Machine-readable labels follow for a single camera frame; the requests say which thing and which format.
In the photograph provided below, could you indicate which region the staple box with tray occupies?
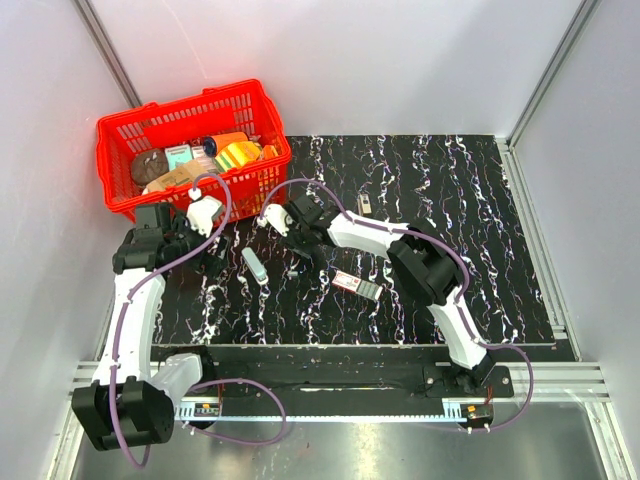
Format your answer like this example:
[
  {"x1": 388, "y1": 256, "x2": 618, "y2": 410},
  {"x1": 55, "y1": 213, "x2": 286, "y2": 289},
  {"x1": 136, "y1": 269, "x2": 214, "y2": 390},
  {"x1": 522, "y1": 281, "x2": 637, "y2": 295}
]
[{"x1": 332, "y1": 271, "x2": 382, "y2": 301}]

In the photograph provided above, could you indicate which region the red plastic basket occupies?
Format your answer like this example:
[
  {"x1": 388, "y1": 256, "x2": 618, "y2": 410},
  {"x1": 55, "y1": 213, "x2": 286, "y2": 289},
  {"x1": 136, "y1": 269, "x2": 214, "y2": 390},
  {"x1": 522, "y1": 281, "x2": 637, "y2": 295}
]
[{"x1": 95, "y1": 79, "x2": 292, "y2": 222}]

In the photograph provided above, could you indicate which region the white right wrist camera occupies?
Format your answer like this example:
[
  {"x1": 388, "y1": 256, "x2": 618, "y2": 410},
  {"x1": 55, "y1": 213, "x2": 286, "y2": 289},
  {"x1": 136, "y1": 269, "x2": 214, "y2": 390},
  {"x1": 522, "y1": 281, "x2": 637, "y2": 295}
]
[{"x1": 257, "y1": 203, "x2": 293, "y2": 237}]

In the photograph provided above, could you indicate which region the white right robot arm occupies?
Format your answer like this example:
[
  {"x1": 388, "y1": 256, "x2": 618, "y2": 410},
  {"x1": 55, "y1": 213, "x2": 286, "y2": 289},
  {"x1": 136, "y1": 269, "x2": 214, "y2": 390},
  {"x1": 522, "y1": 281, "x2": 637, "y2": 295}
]
[{"x1": 268, "y1": 195, "x2": 495, "y2": 396}]

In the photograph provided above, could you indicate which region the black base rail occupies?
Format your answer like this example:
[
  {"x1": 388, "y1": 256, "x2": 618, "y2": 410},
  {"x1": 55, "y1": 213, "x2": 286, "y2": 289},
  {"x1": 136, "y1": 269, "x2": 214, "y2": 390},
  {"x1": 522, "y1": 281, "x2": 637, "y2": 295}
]
[{"x1": 149, "y1": 342, "x2": 515, "y2": 419}]

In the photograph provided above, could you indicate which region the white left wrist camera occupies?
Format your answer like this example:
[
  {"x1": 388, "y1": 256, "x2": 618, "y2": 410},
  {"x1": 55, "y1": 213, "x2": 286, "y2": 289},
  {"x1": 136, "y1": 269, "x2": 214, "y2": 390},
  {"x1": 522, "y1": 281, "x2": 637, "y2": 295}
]
[{"x1": 186, "y1": 188, "x2": 224, "y2": 238}]

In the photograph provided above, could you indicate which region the brown cardboard packet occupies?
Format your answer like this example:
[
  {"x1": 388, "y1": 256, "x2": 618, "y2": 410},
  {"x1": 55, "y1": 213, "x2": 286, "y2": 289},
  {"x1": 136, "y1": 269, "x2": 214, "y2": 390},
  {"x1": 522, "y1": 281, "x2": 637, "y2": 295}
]
[{"x1": 143, "y1": 158, "x2": 218, "y2": 194}]

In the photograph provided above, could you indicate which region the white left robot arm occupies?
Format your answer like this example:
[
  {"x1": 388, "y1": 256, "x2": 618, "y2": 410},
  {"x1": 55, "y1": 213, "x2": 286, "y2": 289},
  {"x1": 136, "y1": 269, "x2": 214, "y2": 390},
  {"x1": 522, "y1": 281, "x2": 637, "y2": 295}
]
[{"x1": 71, "y1": 196, "x2": 229, "y2": 451}]

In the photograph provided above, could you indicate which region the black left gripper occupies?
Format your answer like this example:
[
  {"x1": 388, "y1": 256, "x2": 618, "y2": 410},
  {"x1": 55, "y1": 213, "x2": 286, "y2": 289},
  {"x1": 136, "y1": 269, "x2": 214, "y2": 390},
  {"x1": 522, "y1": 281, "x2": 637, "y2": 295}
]
[{"x1": 166, "y1": 210, "x2": 230, "y2": 279}]

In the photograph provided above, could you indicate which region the yellow green box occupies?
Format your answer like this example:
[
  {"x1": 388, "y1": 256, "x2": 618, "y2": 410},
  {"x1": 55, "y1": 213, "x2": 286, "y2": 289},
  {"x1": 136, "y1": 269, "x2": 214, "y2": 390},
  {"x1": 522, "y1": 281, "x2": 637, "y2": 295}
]
[{"x1": 215, "y1": 141, "x2": 262, "y2": 173}]

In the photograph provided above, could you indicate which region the dark stapler magazine part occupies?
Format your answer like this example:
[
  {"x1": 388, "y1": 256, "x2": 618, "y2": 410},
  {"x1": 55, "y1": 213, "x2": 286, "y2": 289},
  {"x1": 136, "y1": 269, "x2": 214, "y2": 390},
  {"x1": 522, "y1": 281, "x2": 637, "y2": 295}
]
[{"x1": 358, "y1": 194, "x2": 372, "y2": 216}]

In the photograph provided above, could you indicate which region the orange cylinder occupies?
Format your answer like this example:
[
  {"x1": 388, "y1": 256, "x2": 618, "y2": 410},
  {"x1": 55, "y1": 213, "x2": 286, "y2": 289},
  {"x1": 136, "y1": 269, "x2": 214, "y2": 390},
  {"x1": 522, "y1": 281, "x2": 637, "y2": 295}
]
[{"x1": 200, "y1": 131, "x2": 248, "y2": 157}]

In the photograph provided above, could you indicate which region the brown round item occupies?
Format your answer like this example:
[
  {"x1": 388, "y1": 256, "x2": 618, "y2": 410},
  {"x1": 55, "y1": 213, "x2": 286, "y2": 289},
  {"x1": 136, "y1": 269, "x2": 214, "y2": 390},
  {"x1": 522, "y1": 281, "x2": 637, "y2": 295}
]
[{"x1": 130, "y1": 148, "x2": 169, "y2": 187}]

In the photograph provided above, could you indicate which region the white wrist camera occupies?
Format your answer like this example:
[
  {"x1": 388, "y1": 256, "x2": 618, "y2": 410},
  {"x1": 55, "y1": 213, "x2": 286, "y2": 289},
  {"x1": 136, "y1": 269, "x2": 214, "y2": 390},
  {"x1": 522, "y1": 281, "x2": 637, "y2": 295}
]
[
  {"x1": 257, "y1": 203, "x2": 293, "y2": 237},
  {"x1": 186, "y1": 188, "x2": 224, "y2": 238}
]

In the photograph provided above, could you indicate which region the teal small box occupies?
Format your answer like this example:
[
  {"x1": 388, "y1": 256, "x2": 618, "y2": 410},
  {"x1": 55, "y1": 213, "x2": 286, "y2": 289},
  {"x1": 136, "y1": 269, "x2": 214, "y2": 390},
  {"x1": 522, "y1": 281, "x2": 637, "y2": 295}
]
[{"x1": 164, "y1": 144, "x2": 193, "y2": 171}]

